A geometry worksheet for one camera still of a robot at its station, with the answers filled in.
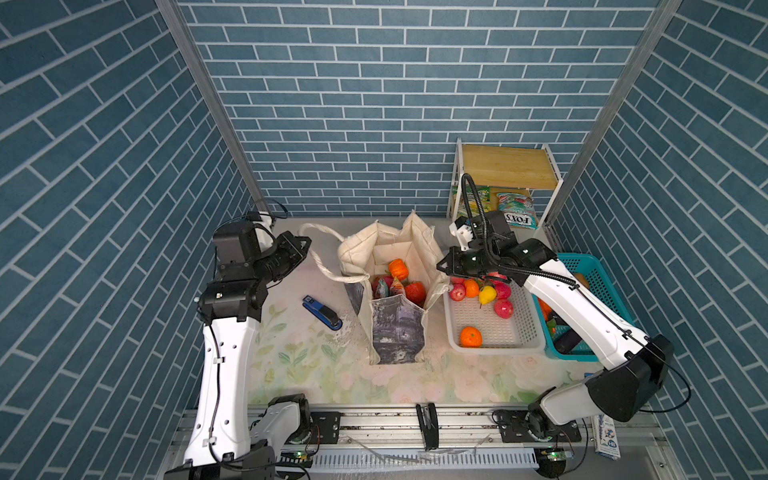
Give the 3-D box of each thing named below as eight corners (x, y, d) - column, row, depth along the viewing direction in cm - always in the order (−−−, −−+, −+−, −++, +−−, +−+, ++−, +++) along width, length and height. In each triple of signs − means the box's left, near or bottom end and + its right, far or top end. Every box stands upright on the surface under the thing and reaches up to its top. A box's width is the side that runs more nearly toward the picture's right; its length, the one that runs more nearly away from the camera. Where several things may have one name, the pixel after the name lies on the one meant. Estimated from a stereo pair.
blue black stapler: (302, 308, 98) (298, 300, 94) (310, 300, 99) (306, 292, 96) (337, 333, 92) (334, 326, 88) (344, 324, 94) (342, 317, 90)
